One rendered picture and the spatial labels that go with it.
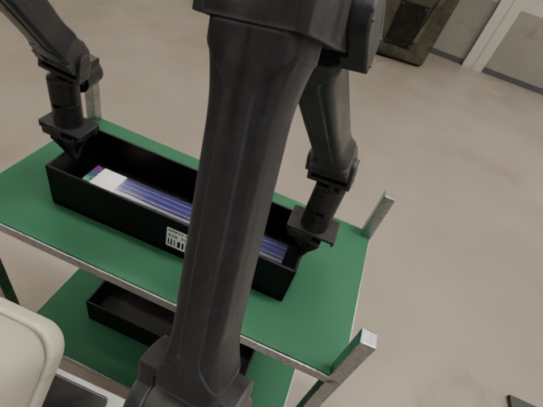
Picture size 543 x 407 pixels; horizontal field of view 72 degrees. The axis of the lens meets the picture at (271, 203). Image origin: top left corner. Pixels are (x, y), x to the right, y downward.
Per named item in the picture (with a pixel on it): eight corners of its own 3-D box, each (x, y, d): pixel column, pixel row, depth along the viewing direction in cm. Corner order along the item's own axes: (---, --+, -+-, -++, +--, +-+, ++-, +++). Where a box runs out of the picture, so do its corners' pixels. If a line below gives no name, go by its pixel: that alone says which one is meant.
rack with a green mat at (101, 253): (110, 285, 177) (88, 65, 103) (285, 367, 169) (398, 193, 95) (33, 375, 143) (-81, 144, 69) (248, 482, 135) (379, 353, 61)
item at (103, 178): (80, 191, 88) (78, 181, 86) (98, 175, 93) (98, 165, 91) (275, 275, 85) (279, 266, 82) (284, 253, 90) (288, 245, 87)
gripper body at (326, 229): (292, 210, 79) (302, 184, 74) (337, 228, 79) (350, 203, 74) (284, 230, 75) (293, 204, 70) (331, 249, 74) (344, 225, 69)
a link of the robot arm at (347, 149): (225, 4, 28) (364, 32, 25) (254, -59, 29) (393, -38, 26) (302, 173, 69) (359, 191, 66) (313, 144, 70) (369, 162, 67)
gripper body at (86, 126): (61, 114, 83) (55, 83, 78) (100, 131, 83) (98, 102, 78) (38, 127, 79) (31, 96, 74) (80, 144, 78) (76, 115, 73)
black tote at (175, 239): (52, 202, 85) (44, 165, 78) (101, 163, 98) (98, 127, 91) (281, 302, 81) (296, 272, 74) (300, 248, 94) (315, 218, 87)
